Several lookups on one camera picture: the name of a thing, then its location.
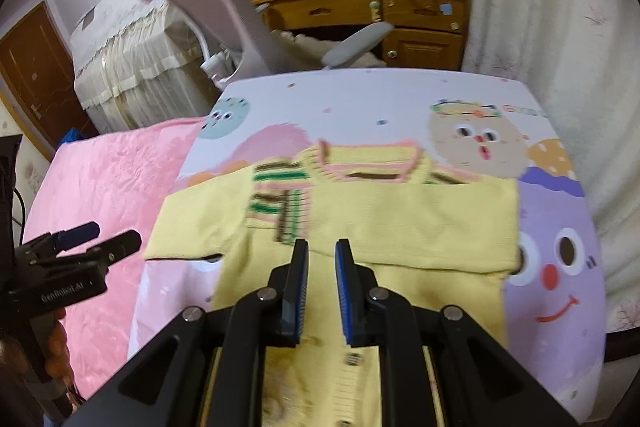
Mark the pink quilted blanket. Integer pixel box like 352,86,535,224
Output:
22,117,208,400

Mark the wooden desk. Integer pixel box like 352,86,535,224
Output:
247,0,471,72

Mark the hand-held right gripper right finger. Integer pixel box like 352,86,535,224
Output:
334,238,581,427

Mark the cartoon printed bed sheet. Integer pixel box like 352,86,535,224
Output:
127,69,608,427

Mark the yellow striped knit sweater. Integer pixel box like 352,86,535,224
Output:
143,139,521,427

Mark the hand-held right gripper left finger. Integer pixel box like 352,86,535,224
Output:
75,238,311,427

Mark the brown wooden door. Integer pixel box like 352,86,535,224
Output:
0,2,96,152

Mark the cream lace furniture cover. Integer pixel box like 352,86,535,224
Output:
70,0,221,132

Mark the blue plastic bin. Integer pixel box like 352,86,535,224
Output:
59,127,93,144

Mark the person's left hand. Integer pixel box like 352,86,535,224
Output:
42,307,76,390

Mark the white leaf print curtain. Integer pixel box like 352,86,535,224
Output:
445,0,640,333

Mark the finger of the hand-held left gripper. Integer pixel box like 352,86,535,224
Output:
82,229,143,269
50,221,101,253

